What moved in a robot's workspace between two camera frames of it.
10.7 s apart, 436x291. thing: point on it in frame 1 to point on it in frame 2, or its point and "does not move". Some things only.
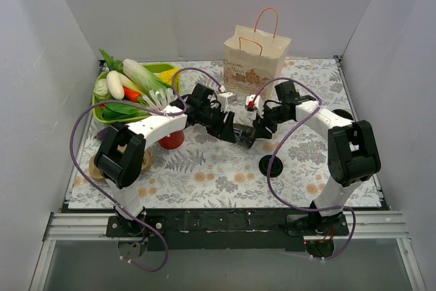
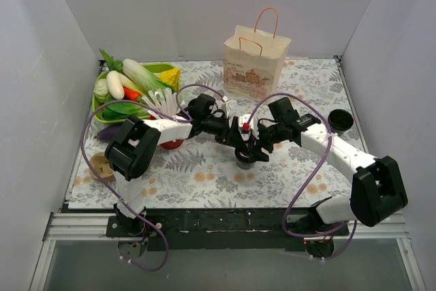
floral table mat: (288, 170) does not move
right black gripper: (263, 119) to (263, 135)
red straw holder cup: (174, 141) does not move
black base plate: (226, 230) does not move
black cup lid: (276, 165) to (246, 154)
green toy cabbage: (101, 90) does not move
